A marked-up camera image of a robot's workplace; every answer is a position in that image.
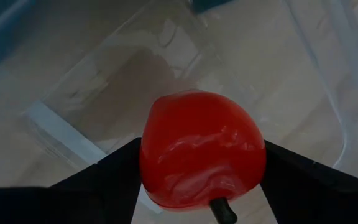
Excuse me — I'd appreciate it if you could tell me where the clear plastic tupperware container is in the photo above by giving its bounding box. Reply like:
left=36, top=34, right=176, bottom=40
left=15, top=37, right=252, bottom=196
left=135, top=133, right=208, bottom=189
left=20, top=0, right=358, bottom=215

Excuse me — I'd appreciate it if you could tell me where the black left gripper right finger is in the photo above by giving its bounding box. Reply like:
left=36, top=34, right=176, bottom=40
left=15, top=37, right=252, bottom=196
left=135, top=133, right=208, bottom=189
left=259, top=139, right=358, bottom=224

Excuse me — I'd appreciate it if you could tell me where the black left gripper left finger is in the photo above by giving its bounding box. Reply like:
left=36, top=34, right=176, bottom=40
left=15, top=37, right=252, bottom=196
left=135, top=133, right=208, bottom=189
left=0, top=136, right=143, bottom=224

